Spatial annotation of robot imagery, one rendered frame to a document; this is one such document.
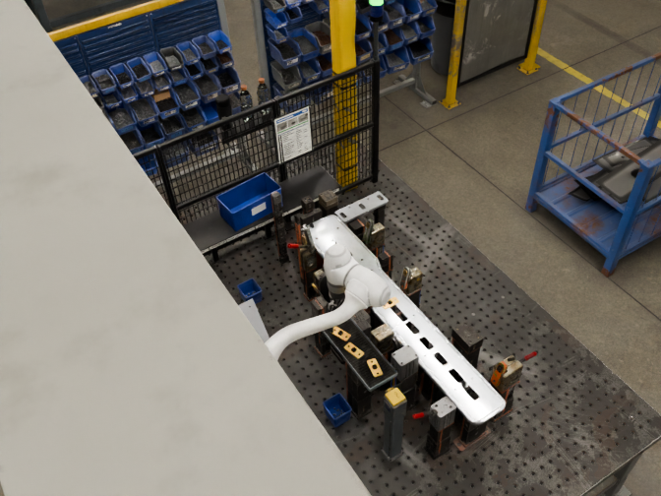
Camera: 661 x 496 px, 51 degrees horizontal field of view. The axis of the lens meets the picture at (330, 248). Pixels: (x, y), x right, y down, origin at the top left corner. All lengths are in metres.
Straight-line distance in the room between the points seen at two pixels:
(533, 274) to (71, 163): 4.63
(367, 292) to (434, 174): 3.05
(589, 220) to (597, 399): 1.85
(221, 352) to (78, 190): 0.09
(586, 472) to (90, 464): 3.15
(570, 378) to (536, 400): 0.22
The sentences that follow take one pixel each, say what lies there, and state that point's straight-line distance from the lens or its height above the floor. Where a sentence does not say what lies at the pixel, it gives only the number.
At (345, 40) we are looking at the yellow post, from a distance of 3.67.
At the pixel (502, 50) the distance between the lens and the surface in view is 6.39.
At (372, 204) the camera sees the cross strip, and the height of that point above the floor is 1.00.
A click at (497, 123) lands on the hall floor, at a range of 6.05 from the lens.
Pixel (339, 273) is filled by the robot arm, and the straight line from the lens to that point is 2.56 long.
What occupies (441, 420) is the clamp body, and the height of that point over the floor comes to 1.03.
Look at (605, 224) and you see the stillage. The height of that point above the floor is 0.16.
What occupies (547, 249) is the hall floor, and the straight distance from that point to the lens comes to 5.03.
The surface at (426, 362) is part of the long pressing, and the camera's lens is 3.09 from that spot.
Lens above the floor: 3.55
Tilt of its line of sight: 47 degrees down
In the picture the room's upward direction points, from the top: 3 degrees counter-clockwise
